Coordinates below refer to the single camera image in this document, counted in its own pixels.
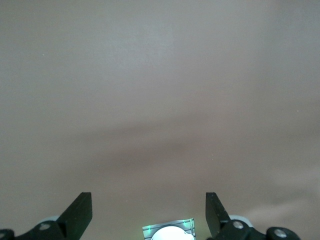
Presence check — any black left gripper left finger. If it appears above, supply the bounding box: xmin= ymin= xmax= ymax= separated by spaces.
xmin=0 ymin=191 xmax=93 ymax=240

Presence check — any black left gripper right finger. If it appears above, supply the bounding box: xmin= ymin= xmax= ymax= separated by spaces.
xmin=205 ymin=191 xmax=301 ymax=240

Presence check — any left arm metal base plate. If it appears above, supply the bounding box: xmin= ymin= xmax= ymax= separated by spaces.
xmin=142 ymin=217 xmax=196 ymax=240

